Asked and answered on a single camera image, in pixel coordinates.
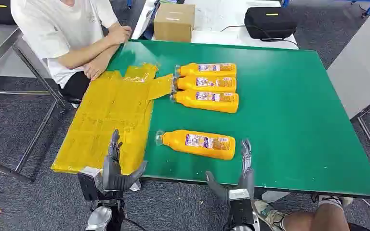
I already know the person's left hand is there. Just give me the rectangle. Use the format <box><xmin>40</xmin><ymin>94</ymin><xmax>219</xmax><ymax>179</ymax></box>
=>
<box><xmin>84</xmin><ymin>57</ymin><xmax>109</xmax><ymax>81</ymax></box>

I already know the person's right hand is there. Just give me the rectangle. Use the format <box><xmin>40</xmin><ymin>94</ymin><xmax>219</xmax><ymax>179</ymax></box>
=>
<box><xmin>108</xmin><ymin>25</ymin><xmax>132</xmax><ymax>46</ymax></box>

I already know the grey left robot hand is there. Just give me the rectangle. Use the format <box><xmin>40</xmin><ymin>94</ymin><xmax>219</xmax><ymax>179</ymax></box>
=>
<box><xmin>102</xmin><ymin>129</ymin><xmax>148</xmax><ymax>192</ymax></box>

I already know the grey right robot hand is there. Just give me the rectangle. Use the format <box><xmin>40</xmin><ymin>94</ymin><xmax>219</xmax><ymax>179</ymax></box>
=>
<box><xmin>205</xmin><ymin>139</ymin><xmax>255</xmax><ymax>205</ymax></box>

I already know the orange drink bottle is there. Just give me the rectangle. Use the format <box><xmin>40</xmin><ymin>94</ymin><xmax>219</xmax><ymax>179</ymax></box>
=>
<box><xmin>172</xmin><ymin>75</ymin><xmax>238</xmax><ymax>93</ymax></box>
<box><xmin>174</xmin><ymin>63</ymin><xmax>238</xmax><ymax>78</ymax></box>
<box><xmin>170</xmin><ymin>90</ymin><xmax>239</xmax><ymax>114</ymax></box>
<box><xmin>155</xmin><ymin>129</ymin><xmax>237</xmax><ymax>161</ymax></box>

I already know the dark blue folder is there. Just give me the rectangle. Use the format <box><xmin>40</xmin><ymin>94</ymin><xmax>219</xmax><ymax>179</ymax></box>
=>
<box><xmin>138</xmin><ymin>0</ymin><xmax>161</xmax><ymax>41</ymax></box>

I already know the pale sneaker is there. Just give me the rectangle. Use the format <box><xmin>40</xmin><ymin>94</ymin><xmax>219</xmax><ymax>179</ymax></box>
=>
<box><xmin>252</xmin><ymin>199</ymin><xmax>287</xmax><ymax>231</ymax></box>
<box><xmin>311</xmin><ymin>194</ymin><xmax>354</xmax><ymax>209</ymax></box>

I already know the yellow plastic sheet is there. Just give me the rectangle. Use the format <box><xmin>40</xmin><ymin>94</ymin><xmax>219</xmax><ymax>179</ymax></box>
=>
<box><xmin>51</xmin><ymin>63</ymin><xmax>175</xmax><ymax>176</ymax></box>

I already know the brown cardboard box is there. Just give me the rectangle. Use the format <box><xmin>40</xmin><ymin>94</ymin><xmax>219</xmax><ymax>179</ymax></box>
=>
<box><xmin>153</xmin><ymin>3</ymin><xmax>196</xmax><ymax>43</ymax></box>

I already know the person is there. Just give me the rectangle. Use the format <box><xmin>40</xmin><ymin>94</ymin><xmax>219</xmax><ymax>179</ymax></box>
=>
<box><xmin>10</xmin><ymin>0</ymin><xmax>133</xmax><ymax>107</ymax></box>

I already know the green table mat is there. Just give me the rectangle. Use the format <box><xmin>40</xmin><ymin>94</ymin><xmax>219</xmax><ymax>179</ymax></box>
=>
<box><xmin>106</xmin><ymin>39</ymin><xmax>370</xmax><ymax>199</ymax></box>

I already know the person's bare leg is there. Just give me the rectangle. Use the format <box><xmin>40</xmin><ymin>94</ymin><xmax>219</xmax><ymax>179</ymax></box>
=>
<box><xmin>283</xmin><ymin>204</ymin><xmax>353</xmax><ymax>231</ymax></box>

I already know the white table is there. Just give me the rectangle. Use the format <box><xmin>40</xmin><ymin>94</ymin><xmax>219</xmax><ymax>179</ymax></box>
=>
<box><xmin>131</xmin><ymin>0</ymin><xmax>299</xmax><ymax>51</ymax></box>

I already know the grey table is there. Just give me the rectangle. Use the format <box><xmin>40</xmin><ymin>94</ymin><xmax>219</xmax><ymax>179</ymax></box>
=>
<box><xmin>327</xmin><ymin>4</ymin><xmax>370</xmax><ymax>177</ymax></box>

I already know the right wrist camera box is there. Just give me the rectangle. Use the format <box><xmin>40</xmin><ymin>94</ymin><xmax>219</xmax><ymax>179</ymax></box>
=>
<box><xmin>228</xmin><ymin>189</ymin><xmax>255</xmax><ymax>226</ymax></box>

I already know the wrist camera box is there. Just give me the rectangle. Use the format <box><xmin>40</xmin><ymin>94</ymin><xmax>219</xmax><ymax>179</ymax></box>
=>
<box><xmin>228</xmin><ymin>189</ymin><xmax>255</xmax><ymax>226</ymax></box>
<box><xmin>78</xmin><ymin>167</ymin><xmax>103</xmax><ymax>202</ymax></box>

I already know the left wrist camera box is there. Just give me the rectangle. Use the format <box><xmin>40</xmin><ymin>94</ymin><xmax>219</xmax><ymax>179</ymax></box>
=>
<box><xmin>78</xmin><ymin>167</ymin><xmax>103</xmax><ymax>202</ymax></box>

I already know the black cable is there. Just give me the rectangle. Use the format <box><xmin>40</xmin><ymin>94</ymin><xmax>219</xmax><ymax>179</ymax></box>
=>
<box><xmin>220</xmin><ymin>25</ymin><xmax>300</xmax><ymax>49</ymax></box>

